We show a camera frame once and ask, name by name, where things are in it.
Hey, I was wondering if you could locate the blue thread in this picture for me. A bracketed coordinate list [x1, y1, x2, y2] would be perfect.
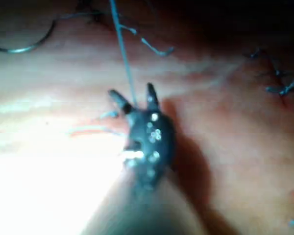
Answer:
[54, 0, 175, 137]

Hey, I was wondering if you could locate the tissue pad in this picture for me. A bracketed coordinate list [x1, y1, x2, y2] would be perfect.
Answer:
[0, 0, 294, 235]

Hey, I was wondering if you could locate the curved steel needle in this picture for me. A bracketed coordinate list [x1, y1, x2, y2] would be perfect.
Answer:
[0, 18, 57, 54]

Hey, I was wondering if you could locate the right arm needle driver jaw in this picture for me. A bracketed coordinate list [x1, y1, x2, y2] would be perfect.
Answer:
[146, 82, 162, 113]
[107, 89, 133, 116]

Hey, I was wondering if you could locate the right arm needle driver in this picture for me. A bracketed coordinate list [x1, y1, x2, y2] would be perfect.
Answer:
[123, 108, 175, 192]

